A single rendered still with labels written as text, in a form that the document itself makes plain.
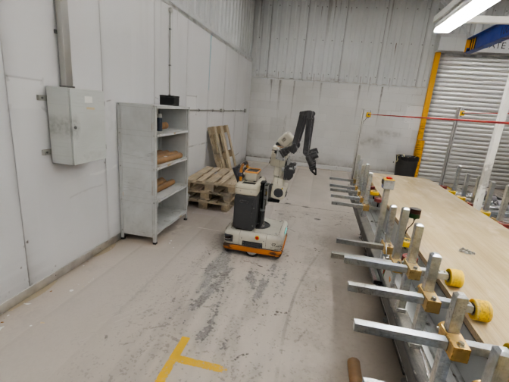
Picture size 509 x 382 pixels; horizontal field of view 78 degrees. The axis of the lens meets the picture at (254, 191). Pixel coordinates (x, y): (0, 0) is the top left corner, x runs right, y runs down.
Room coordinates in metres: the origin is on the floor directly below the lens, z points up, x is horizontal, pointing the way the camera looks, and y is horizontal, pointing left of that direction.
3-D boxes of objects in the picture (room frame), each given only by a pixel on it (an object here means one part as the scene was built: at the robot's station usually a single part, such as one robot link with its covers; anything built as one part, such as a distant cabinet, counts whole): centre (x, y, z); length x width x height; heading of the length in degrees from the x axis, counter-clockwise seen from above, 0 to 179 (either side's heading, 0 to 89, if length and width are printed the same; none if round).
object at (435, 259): (1.15, -0.73, 0.89); 0.04 x 0.04 x 0.48; 79
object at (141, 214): (3.81, 1.22, 0.78); 0.90 x 0.45 x 1.55; 169
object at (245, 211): (3.54, 0.01, 0.59); 0.55 x 0.34 x 0.83; 169
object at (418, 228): (1.40, -0.78, 0.93); 0.04 x 0.04 x 0.48; 79
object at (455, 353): (0.88, -0.68, 0.95); 0.14 x 0.06 x 0.05; 169
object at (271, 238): (3.52, -0.08, 0.16); 0.67 x 0.64 x 0.25; 79
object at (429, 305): (1.13, -0.73, 0.95); 0.14 x 0.06 x 0.05; 169
